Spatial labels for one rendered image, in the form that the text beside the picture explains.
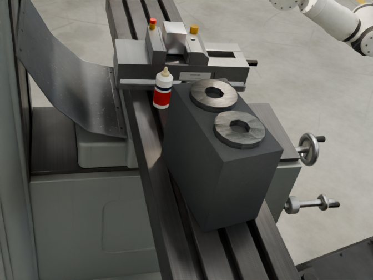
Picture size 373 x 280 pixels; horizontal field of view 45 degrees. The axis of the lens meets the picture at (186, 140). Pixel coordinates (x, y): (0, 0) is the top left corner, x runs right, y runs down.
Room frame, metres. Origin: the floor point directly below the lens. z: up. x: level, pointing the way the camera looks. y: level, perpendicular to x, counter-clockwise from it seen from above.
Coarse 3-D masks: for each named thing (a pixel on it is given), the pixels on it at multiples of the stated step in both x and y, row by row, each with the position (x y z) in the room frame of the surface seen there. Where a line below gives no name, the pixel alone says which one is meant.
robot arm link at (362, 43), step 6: (360, 6) 1.12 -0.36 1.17; (366, 6) 1.11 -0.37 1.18; (354, 12) 1.12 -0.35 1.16; (372, 30) 1.01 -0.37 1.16; (366, 36) 1.01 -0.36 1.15; (372, 36) 1.01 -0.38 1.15; (360, 42) 1.02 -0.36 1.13; (366, 42) 1.01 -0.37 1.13; (372, 42) 1.01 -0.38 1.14; (366, 48) 1.01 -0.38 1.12; (372, 48) 1.01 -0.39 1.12; (366, 54) 1.01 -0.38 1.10; (372, 54) 1.01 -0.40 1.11
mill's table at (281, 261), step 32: (128, 0) 1.44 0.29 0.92; (160, 0) 1.51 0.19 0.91; (128, 32) 1.22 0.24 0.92; (128, 96) 0.94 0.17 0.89; (160, 128) 0.83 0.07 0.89; (160, 160) 0.70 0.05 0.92; (160, 192) 0.61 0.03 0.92; (160, 224) 0.53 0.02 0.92; (192, 224) 0.55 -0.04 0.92; (256, 224) 0.58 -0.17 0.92; (160, 256) 0.50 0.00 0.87; (192, 256) 0.49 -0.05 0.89; (224, 256) 0.49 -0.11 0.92; (256, 256) 0.50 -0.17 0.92; (288, 256) 0.52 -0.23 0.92
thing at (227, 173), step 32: (192, 96) 0.67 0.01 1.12; (224, 96) 0.69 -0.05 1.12; (192, 128) 0.62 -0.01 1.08; (224, 128) 0.60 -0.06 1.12; (256, 128) 0.61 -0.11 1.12; (192, 160) 0.61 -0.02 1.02; (224, 160) 0.53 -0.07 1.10; (256, 160) 0.56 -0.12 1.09; (192, 192) 0.58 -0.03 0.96; (224, 192) 0.54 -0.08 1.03; (256, 192) 0.58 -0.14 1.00; (224, 224) 0.55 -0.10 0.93
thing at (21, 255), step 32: (0, 0) 0.74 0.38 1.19; (0, 32) 0.73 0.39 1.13; (0, 64) 0.72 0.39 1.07; (0, 96) 0.71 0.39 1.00; (0, 128) 0.70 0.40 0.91; (0, 160) 0.69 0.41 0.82; (0, 192) 0.69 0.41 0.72; (0, 224) 0.67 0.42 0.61; (32, 224) 0.75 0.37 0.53; (0, 256) 0.66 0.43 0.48; (32, 256) 0.73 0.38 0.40
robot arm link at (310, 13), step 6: (300, 0) 1.07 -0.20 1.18; (306, 0) 1.06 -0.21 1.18; (312, 0) 1.04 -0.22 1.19; (318, 0) 1.02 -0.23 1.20; (324, 0) 1.03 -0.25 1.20; (300, 6) 1.06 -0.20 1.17; (306, 6) 1.04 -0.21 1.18; (312, 6) 1.02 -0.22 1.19; (318, 6) 1.02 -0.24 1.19; (324, 6) 1.03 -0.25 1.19; (306, 12) 1.02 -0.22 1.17; (312, 12) 1.02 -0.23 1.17; (318, 12) 1.02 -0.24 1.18
